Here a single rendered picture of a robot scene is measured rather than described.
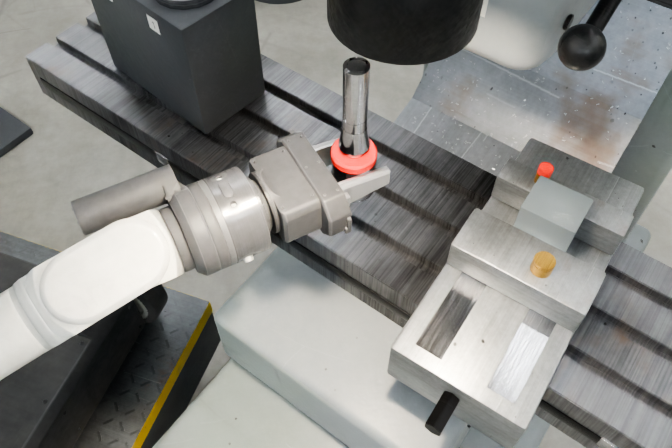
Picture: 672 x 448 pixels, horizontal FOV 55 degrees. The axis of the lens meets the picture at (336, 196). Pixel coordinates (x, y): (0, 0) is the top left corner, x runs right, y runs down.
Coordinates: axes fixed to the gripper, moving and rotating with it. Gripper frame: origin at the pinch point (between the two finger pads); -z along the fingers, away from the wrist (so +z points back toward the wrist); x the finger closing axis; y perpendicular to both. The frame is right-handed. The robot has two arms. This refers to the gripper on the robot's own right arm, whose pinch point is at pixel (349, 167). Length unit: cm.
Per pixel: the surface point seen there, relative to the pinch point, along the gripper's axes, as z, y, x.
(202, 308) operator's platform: 16, 74, 33
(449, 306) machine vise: -4.2, 10.0, -14.6
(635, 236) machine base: -95, 93, 9
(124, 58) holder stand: 13.8, 12.9, 43.4
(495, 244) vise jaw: -11.0, 6.0, -12.3
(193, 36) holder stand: 6.7, 0.2, 27.6
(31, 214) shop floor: 49, 114, 112
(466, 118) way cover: -29.9, 21.4, 15.3
